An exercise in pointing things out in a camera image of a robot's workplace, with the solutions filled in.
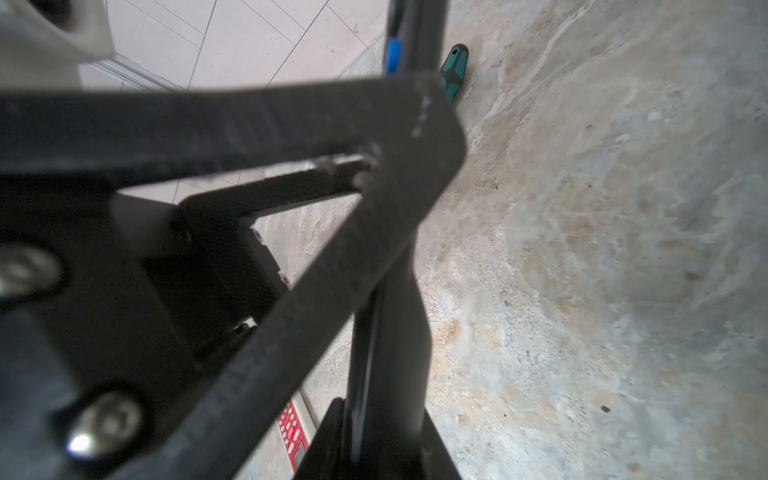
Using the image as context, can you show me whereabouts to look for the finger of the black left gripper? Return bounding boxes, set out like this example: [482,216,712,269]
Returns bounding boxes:
[0,74,468,480]

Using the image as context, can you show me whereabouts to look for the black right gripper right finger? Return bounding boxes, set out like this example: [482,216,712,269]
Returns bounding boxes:
[421,411,461,480]

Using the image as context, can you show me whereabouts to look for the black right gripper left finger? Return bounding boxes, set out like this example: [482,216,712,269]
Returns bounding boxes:
[293,398,345,480]

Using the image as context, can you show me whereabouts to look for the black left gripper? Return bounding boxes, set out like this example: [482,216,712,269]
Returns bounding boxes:
[1,179,286,479]

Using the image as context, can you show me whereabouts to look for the green black screwdriver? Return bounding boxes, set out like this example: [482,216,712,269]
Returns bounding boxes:
[440,43,469,102]

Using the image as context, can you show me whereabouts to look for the black remote control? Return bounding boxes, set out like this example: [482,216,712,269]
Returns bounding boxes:
[343,1,465,479]

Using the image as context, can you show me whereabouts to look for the red white remote control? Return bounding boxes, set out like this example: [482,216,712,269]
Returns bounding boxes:
[276,392,316,473]

